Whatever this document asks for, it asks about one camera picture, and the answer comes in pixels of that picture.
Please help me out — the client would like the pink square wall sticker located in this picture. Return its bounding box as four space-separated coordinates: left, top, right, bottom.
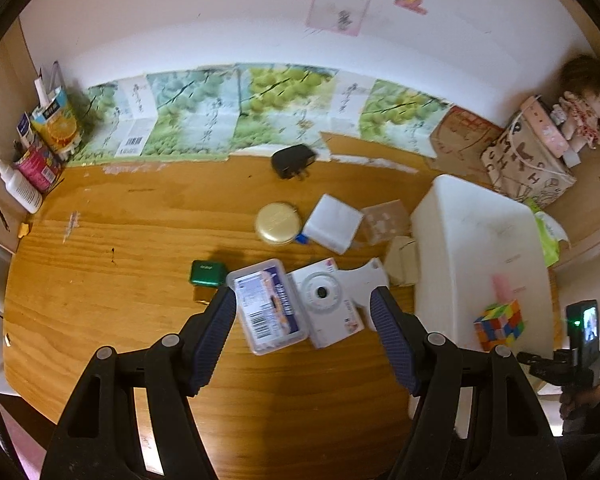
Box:
306 0 370 37

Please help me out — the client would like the white charger cube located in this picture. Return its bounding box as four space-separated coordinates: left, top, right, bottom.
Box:
302 194 363 255

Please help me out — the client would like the red pen can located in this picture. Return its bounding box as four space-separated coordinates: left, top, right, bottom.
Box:
12 141 62 195

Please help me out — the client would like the white curved plastic piece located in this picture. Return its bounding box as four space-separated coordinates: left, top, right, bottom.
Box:
336 258 389 311

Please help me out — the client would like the mounted action camera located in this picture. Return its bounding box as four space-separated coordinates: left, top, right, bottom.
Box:
517 300 600 391

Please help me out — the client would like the white plastic storage bin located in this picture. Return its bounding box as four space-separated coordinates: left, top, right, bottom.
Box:
412 174 554 358

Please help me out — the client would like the green gold small bottle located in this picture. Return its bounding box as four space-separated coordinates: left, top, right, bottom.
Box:
189 260 228 288

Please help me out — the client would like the multicolour puzzle cube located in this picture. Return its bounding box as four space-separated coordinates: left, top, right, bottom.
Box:
474 300 526 351

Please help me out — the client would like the pink power strip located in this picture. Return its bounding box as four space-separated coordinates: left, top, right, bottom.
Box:
520 96 569 158

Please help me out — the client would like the brown hair doll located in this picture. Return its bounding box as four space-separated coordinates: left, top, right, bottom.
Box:
553 54 600 154

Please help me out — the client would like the grape print cardboard sheet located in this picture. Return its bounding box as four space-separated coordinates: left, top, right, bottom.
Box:
72 64 452 165

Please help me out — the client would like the pink hair roller clip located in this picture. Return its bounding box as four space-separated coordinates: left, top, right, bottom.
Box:
491 273 514 304

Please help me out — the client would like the white instant camera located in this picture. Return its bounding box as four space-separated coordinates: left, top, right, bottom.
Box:
288 258 364 349

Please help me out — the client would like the black power adapter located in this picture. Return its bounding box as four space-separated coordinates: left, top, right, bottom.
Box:
271 144 317 180

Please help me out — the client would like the letter print fabric bag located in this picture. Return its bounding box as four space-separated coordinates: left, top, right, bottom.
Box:
480 113 577 208

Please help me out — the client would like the brown cardboard piece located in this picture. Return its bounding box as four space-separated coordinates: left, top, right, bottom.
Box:
427 106 503 180

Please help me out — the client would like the white spray bottle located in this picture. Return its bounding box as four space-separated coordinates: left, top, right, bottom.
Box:
0 159 43 214

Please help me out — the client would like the clear small plastic box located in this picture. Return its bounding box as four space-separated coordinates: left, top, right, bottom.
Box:
361 200 411 245

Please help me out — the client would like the clear cotton swab box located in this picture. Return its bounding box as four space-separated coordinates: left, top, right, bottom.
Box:
226 259 309 356

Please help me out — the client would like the round gold compact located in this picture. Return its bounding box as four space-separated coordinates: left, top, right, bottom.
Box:
254 202 302 246

